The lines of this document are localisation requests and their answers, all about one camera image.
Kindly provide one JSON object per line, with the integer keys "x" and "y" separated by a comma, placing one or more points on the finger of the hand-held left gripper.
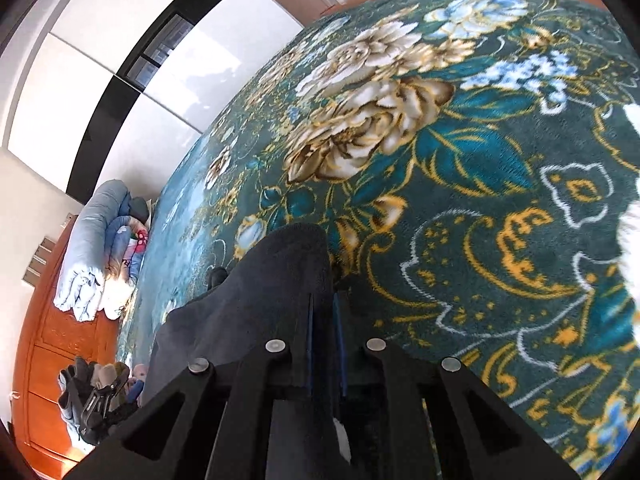
{"x": 111, "y": 390}

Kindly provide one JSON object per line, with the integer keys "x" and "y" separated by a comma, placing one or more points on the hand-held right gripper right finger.
{"x": 341, "y": 350}

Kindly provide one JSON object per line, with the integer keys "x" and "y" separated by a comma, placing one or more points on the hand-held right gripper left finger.
{"x": 310, "y": 350}

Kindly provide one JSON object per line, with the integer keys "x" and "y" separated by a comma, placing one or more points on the dark grey fleece garment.
{"x": 280, "y": 280}

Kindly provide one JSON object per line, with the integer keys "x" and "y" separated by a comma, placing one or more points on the beige fluffy folded garment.
{"x": 104, "y": 371}

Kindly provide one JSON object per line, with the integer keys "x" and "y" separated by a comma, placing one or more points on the olive green folded garment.
{"x": 123, "y": 369}

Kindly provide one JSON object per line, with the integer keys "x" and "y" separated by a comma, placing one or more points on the pink dotted folded garment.
{"x": 139, "y": 373}

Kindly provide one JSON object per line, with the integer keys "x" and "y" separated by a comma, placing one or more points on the orange wooden headboard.
{"x": 45, "y": 360}

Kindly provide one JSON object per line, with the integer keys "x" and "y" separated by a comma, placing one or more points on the floral folded quilt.
{"x": 125, "y": 260}

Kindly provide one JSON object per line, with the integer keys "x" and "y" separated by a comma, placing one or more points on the light blue folded quilt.
{"x": 85, "y": 260}

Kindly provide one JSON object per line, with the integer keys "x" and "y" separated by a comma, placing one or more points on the dark grey pillow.
{"x": 140, "y": 208}

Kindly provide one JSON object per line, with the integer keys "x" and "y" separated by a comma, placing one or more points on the teal floral blanket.
{"x": 450, "y": 160}

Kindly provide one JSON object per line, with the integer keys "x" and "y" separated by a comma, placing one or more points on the white glossy wardrobe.
{"x": 150, "y": 85}

